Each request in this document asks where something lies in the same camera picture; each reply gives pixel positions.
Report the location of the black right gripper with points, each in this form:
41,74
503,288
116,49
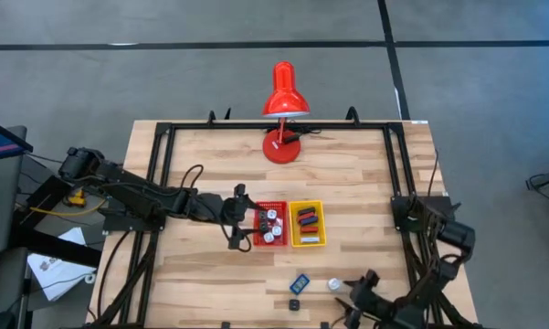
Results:
376,304

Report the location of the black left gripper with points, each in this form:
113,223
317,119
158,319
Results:
214,208

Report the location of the dark blue digital clock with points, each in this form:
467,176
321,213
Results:
310,221

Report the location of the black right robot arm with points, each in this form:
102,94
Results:
457,235

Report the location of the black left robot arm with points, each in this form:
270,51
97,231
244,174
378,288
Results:
128,192

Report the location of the red plastic basket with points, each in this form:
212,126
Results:
257,240

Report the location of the yellow plastic basket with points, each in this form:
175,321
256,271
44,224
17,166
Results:
294,240

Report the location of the red desk lamp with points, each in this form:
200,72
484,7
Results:
285,91

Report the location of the black support stand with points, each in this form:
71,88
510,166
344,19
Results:
50,244

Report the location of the white paper sheets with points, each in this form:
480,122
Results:
55,274

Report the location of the blue-screen monitor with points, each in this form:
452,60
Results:
0,141

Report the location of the purple wall charger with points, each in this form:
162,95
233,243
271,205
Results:
333,284

